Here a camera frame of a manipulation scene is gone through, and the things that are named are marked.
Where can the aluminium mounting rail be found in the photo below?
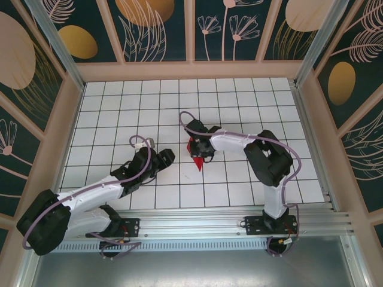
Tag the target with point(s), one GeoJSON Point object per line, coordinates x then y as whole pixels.
{"type": "Point", "coordinates": [191, 222]}

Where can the white grid table mat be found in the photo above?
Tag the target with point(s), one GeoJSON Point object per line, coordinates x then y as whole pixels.
{"type": "Point", "coordinates": [134, 98]}

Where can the aluminium side rail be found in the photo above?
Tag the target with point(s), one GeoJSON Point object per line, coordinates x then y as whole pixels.
{"type": "Point", "coordinates": [315, 149]}

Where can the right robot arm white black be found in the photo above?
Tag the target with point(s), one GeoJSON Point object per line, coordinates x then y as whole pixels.
{"type": "Point", "coordinates": [230, 143]}

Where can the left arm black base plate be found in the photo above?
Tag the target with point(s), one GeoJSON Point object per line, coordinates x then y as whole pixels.
{"type": "Point", "coordinates": [133, 224]}

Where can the aluminium frame post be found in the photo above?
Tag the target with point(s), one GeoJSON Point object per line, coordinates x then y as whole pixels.
{"type": "Point", "coordinates": [56, 45]}
{"type": "Point", "coordinates": [317, 45]}

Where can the grey metal sheet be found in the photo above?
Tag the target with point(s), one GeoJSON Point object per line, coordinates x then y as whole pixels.
{"type": "Point", "coordinates": [191, 269]}

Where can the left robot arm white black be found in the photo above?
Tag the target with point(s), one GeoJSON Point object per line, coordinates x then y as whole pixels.
{"type": "Point", "coordinates": [92, 191]}

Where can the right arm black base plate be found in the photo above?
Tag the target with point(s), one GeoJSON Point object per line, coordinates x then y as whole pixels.
{"type": "Point", "coordinates": [254, 224]}

